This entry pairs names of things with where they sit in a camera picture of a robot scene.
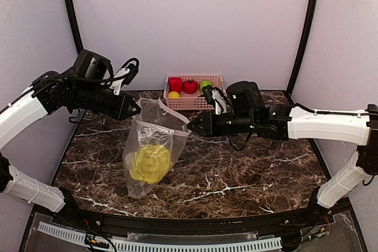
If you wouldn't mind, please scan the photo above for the pink perforated plastic basket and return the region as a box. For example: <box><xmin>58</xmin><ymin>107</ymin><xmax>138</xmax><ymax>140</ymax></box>
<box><xmin>163</xmin><ymin>74</ymin><xmax>225</xmax><ymax>110</ymax></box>

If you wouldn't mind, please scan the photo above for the clear zip top bag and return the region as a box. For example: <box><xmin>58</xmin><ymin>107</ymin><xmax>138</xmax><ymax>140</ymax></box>
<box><xmin>122</xmin><ymin>99</ymin><xmax>191</xmax><ymax>199</ymax></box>

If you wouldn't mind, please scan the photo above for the green toy chayote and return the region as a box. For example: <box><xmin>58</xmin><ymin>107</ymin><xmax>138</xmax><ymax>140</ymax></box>
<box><xmin>200</xmin><ymin>80</ymin><xmax>213</xmax><ymax>94</ymax></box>

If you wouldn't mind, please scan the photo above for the yellow toy napa cabbage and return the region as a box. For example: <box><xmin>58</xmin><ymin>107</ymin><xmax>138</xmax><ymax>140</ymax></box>
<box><xmin>129</xmin><ymin>145</ymin><xmax>171</xmax><ymax>184</ymax></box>

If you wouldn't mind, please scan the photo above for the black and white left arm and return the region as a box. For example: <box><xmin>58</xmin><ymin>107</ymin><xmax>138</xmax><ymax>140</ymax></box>
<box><xmin>1</xmin><ymin>50</ymin><xmax>141</xmax><ymax>213</ymax></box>

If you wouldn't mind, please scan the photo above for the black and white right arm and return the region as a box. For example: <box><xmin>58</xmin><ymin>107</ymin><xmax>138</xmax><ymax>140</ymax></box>
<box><xmin>187</xmin><ymin>81</ymin><xmax>377</xmax><ymax>211</ymax></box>

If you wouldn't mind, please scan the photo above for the yellow toy lemon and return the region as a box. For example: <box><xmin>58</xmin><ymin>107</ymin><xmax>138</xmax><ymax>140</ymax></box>
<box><xmin>167</xmin><ymin>91</ymin><xmax>181</xmax><ymax>99</ymax></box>

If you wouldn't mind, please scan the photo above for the red toy tomato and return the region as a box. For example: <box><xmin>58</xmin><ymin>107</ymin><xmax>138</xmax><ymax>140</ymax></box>
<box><xmin>183</xmin><ymin>80</ymin><xmax>198</xmax><ymax>94</ymax></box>

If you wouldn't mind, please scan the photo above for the red toy bell pepper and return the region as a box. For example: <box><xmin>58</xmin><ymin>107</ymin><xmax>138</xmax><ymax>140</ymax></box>
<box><xmin>168</xmin><ymin>77</ymin><xmax>183</xmax><ymax>93</ymax></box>

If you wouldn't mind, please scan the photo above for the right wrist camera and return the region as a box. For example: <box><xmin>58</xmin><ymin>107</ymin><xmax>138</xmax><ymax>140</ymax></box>
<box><xmin>201</xmin><ymin>85</ymin><xmax>227</xmax><ymax>115</ymax></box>

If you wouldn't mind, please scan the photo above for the white slotted cable duct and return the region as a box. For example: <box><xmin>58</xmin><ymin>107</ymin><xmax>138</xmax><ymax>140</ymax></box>
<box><xmin>38</xmin><ymin>221</ymin><xmax>283</xmax><ymax>252</ymax></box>

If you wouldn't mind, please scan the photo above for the black left frame post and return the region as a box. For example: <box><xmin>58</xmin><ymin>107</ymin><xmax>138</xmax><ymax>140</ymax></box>
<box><xmin>64</xmin><ymin>0</ymin><xmax>84</xmax><ymax>53</ymax></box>

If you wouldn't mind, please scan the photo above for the black frame post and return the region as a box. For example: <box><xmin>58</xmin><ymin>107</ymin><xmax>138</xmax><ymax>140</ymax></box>
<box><xmin>286</xmin><ymin>0</ymin><xmax>317</xmax><ymax>96</ymax></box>
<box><xmin>64</xmin><ymin>0</ymin><xmax>84</xmax><ymax>53</ymax></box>

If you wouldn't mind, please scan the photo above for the black curved front rail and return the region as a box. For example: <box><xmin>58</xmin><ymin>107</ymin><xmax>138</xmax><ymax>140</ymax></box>
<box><xmin>20</xmin><ymin>198</ymin><xmax>356</xmax><ymax>249</ymax></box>

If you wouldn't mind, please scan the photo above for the black right frame post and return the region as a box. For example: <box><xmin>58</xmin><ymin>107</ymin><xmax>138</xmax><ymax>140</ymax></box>
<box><xmin>286</xmin><ymin>0</ymin><xmax>317</xmax><ymax>96</ymax></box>

